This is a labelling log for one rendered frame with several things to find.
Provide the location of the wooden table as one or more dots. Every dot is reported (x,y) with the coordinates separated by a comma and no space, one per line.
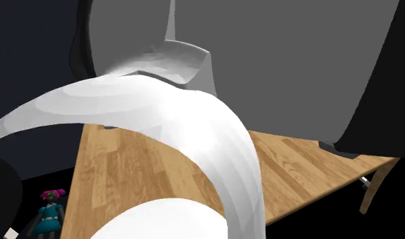
(123,172)

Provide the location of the small white box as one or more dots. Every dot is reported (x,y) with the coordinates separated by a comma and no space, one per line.
(11,234)

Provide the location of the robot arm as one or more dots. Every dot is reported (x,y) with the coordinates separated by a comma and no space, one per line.
(176,119)

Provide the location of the pink-haired doll in teal dress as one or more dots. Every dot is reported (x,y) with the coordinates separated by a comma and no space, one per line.
(50,222)

